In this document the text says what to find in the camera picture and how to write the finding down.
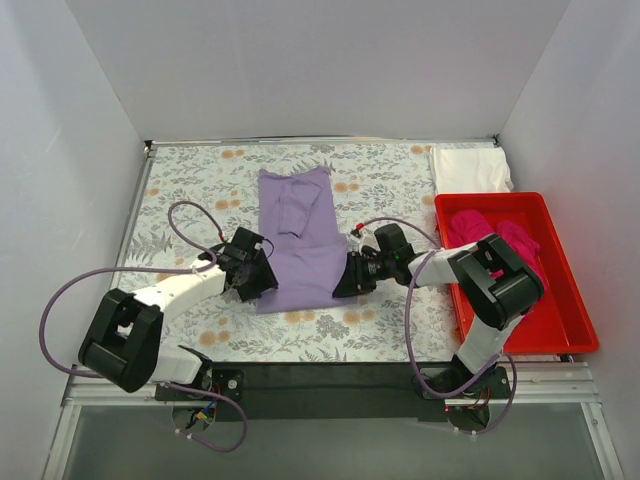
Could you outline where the red plastic bin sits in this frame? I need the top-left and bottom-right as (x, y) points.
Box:
(435, 192), (599, 355)

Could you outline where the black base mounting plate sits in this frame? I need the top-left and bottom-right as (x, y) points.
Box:
(153, 360), (517, 424)

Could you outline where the floral table mat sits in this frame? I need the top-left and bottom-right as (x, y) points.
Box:
(116, 142), (459, 362)

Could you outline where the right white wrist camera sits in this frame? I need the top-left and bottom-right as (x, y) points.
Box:
(349, 229), (378, 252)

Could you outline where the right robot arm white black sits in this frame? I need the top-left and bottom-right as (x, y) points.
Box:
(332, 223), (545, 399)

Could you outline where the white folded t shirt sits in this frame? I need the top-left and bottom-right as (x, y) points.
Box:
(430, 147), (514, 194)

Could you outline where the aluminium frame rail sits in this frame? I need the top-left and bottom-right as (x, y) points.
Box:
(45, 141), (624, 479)

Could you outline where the magenta t shirt in bin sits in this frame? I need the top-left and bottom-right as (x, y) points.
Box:
(448, 210), (547, 287)

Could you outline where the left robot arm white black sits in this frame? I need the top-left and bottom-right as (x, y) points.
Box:
(78, 228), (278, 400)

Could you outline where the purple t shirt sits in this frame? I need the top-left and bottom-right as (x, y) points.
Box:
(256, 167), (356, 314)

